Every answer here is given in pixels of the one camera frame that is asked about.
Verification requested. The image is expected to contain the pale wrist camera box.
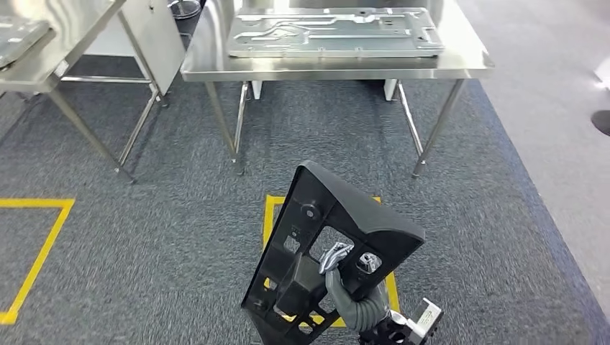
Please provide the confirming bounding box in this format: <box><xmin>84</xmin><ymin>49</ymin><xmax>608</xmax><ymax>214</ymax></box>
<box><xmin>360</xmin><ymin>297</ymin><xmax>444</xmax><ymax>345</ymax></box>

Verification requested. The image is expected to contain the silver stanchion post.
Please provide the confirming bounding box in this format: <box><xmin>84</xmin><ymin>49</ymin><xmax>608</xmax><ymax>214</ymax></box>
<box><xmin>166</xmin><ymin>0</ymin><xmax>202</xmax><ymax>20</ymax></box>

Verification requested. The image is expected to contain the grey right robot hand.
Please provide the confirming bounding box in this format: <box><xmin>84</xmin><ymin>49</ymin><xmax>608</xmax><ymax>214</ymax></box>
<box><xmin>318</xmin><ymin>241</ymin><xmax>392</xmax><ymax>333</ymax></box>

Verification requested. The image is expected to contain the stainless steel workbench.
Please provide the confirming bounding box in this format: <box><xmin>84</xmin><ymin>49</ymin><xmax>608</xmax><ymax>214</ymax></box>
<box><xmin>180</xmin><ymin>0</ymin><xmax>495</xmax><ymax>180</ymax></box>
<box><xmin>0</xmin><ymin>0</ymin><xmax>165</xmax><ymax>185</ymax></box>

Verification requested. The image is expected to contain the black plastic bracket part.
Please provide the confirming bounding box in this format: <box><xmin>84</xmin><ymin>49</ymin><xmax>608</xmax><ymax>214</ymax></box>
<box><xmin>240</xmin><ymin>160</ymin><xmax>427</xmax><ymax>345</ymax></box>

